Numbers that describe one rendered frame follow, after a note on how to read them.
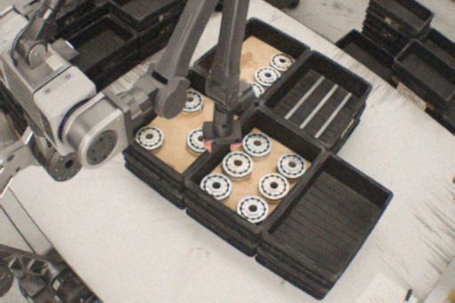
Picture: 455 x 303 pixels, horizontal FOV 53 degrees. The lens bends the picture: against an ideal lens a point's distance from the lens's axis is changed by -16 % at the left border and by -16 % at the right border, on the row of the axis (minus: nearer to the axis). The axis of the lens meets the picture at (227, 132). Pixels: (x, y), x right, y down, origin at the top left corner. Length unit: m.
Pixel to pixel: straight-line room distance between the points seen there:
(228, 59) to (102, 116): 0.38
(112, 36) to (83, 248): 1.49
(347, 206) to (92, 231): 0.90
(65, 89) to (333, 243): 1.02
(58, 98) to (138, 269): 0.84
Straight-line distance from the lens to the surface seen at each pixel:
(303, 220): 1.74
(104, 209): 1.89
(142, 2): 3.01
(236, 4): 1.24
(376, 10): 3.18
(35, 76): 1.17
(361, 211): 1.80
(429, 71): 2.96
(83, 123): 1.08
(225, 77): 1.32
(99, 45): 2.92
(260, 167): 1.82
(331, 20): 3.81
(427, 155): 2.23
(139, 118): 1.13
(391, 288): 1.86
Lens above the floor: 2.33
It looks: 52 degrees down
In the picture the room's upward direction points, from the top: 6 degrees clockwise
